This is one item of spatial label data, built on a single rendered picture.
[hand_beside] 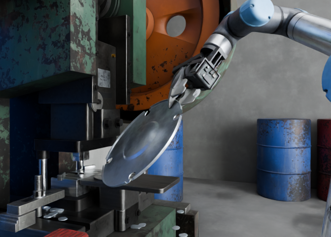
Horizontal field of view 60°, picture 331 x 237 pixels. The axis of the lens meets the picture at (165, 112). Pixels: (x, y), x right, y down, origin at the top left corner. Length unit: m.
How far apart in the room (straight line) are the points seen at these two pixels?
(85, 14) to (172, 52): 0.51
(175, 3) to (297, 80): 3.00
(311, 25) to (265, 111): 3.24
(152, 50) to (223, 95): 2.95
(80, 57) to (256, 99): 3.46
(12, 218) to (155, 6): 0.91
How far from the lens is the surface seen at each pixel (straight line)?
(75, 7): 0.73
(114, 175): 0.76
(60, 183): 0.88
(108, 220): 0.81
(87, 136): 0.80
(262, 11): 0.80
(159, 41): 1.20
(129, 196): 0.83
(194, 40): 1.15
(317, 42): 0.79
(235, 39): 0.88
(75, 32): 0.71
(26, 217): 0.76
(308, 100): 4.03
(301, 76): 4.04
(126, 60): 0.92
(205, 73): 0.78
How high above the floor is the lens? 0.97
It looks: level
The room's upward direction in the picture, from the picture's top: straight up
